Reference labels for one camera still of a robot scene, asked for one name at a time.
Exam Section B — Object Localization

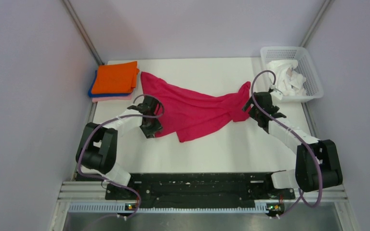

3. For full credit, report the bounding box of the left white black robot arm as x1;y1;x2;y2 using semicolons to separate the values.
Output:
76;94;165;199

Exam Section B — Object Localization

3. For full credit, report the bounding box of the folded blue t-shirt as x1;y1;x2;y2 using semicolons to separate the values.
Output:
87;70;131;98

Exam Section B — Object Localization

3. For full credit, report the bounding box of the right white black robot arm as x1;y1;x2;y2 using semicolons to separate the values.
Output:
242;92;343;198

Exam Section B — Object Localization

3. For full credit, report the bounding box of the folded pink t-shirt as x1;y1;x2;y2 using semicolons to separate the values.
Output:
92;94;132;103

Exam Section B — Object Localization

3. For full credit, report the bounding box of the white slotted cable duct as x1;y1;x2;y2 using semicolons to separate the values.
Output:
68;202;282;214

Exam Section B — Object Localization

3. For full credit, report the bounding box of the white plastic laundry basket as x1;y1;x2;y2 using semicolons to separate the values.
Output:
260;46;324;103

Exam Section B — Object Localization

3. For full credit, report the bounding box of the crimson red t-shirt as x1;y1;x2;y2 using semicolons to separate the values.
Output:
141;72;251;142

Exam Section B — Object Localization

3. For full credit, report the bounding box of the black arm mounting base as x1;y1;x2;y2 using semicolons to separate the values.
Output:
100;172;296;209

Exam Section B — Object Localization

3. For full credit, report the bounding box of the folded orange t-shirt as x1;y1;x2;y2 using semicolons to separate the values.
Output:
92;61;139;94

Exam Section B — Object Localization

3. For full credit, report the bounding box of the crumpled white t-shirt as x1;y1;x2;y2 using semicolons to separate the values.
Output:
266;59;306;96

